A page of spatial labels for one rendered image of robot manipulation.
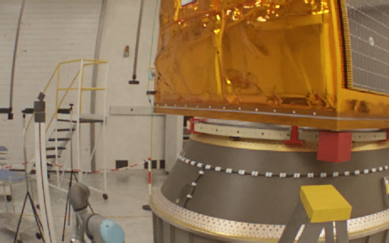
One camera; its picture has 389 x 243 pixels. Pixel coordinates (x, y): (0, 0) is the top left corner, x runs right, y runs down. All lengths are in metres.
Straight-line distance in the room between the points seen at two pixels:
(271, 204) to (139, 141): 8.45
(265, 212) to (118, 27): 8.58
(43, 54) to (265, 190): 8.02
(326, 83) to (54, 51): 8.34
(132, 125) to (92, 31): 2.82
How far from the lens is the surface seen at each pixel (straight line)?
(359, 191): 2.09
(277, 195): 1.98
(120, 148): 10.07
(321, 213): 1.17
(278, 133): 2.04
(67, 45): 9.56
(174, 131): 9.86
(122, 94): 10.01
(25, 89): 9.32
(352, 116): 1.77
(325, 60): 1.67
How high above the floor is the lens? 1.83
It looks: 2 degrees down
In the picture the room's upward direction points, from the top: 2 degrees clockwise
